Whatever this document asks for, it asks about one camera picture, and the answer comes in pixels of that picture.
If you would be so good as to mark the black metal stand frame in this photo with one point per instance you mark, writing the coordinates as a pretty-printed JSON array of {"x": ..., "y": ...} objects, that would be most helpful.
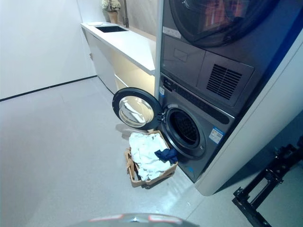
[{"x": 267, "y": 184}]

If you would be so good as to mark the brown wicker laundry basket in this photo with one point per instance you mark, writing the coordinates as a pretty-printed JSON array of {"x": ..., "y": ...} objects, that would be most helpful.
[{"x": 151, "y": 176}]

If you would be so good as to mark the white appliance cabinet frame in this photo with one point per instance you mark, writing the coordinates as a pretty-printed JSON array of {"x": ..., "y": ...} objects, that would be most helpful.
[{"x": 248, "y": 132}]

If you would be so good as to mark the white counter cabinet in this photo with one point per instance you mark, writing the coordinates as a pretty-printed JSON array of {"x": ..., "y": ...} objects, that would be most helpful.
[{"x": 123, "y": 49}]

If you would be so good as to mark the white cloth garment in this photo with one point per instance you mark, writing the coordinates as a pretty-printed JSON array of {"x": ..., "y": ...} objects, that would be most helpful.
[{"x": 148, "y": 154}]

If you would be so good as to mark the potted plant in beige vase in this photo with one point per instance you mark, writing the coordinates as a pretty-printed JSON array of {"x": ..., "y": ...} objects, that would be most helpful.
[{"x": 110, "y": 10}]

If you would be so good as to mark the black recessed sink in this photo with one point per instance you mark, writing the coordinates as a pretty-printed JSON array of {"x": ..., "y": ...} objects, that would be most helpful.
[{"x": 111, "y": 29}]

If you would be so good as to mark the round washing machine door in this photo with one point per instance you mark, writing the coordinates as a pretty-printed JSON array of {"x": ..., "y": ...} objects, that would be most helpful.
[{"x": 136, "y": 110}]

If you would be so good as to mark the dark blue cloth garment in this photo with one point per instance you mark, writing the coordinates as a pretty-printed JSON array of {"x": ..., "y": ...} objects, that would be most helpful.
[{"x": 166, "y": 154}]

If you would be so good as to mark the grey front-load washing machine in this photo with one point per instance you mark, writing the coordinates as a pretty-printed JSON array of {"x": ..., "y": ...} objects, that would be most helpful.
[{"x": 213, "y": 151}]

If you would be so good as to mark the grey stacked dryer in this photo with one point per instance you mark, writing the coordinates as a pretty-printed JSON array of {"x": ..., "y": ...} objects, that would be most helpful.
[{"x": 203, "y": 49}]

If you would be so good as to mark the dark metal faucet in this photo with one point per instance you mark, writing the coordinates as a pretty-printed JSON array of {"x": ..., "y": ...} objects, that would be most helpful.
[{"x": 126, "y": 14}]

